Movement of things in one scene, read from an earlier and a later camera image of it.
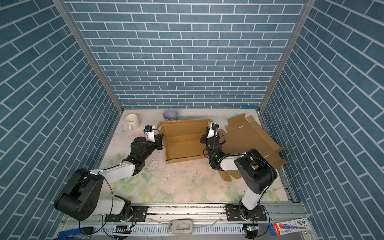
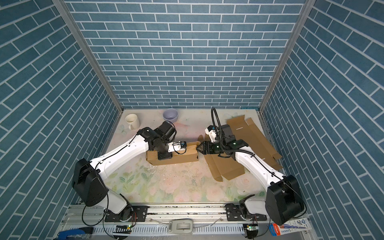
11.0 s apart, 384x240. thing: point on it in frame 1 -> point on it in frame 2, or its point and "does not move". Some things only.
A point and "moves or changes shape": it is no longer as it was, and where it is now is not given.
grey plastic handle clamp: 180,226 does not move
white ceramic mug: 133,121 does not move
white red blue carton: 289,226 does not move
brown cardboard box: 182,139 moves or changes shape
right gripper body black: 206,140 -> 215,147
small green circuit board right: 252,228 does not move
